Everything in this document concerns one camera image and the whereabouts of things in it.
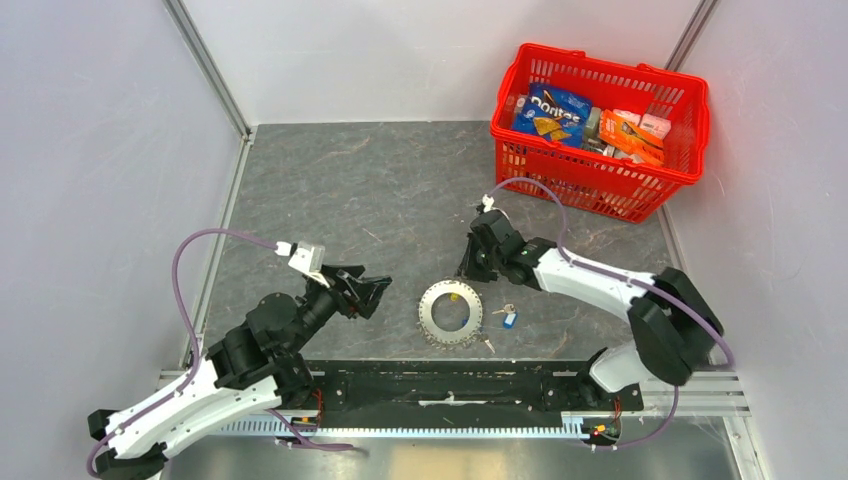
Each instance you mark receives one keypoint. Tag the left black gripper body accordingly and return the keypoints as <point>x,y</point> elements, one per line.
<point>347,302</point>

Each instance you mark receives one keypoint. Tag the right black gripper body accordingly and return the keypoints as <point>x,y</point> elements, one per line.
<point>483,265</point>

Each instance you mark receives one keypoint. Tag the round keyring disc with keys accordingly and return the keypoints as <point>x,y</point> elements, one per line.
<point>450,315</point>

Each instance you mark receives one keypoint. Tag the blue-headed key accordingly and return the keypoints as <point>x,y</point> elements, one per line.
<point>508,314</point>

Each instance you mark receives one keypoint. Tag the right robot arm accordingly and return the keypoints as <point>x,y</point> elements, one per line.
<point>673,329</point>

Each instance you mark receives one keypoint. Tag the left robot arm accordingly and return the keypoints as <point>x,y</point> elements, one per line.
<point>256,366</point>

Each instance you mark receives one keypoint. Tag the blue Doritos bag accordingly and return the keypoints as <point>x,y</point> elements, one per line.
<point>553,114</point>

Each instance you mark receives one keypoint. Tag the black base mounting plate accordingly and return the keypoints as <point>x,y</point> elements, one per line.
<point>455,394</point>

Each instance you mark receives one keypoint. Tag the red plastic shopping basket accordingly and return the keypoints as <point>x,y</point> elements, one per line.
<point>596,176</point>

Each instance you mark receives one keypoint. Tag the orange snack box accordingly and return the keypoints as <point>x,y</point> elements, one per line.
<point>627,137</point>

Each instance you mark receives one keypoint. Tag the pink small box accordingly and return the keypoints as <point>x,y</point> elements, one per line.
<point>658,127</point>

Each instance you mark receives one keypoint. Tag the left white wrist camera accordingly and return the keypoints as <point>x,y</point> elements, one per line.
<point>305,258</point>

